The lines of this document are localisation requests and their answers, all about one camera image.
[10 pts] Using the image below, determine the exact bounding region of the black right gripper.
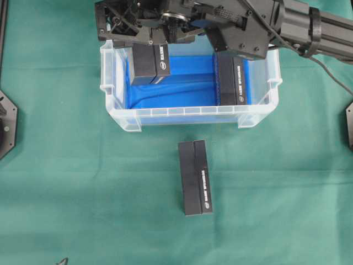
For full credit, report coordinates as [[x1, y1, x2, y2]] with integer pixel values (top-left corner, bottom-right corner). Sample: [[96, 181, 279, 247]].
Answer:
[[94, 1, 205, 49]]

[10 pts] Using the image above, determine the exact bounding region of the black realsense box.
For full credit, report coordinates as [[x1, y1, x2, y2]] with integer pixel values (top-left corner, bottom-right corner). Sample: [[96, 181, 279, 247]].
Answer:
[[129, 44, 170, 86], [213, 52, 248, 106], [178, 140, 213, 216]]

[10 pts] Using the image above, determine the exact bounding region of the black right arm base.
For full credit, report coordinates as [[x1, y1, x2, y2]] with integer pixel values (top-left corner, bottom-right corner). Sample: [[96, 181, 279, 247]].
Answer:
[[346, 102, 353, 151]]

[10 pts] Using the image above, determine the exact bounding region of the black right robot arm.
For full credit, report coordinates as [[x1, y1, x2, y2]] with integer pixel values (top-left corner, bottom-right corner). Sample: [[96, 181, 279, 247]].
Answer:
[[94, 1, 352, 63]]

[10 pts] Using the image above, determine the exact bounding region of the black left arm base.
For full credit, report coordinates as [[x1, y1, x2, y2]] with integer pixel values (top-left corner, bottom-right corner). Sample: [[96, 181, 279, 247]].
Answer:
[[1, 91, 18, 159]]

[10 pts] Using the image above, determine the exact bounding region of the clear plastic storage case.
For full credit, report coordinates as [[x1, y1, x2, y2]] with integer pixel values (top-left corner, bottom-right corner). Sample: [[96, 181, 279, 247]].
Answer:
[[100, 40, 282, 133]]

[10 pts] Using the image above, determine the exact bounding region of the blue cloth liner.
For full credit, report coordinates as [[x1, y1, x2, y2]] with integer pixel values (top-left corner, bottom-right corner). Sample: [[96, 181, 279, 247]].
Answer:
[[126, 55, 250, 109]]

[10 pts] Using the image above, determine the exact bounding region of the green table cloth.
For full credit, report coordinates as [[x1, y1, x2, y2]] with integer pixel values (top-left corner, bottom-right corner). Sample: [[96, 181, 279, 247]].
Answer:
[[1, 1, 352, 264]]

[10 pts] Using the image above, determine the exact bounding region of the black frame rail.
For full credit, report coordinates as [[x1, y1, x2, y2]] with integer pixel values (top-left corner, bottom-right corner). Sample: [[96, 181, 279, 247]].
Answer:
[[0, 0, 8, 68]]

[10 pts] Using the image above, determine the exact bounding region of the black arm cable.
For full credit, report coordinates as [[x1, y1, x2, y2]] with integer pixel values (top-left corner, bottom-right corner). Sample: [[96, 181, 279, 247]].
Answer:
[[264, 16, 353, 97]]

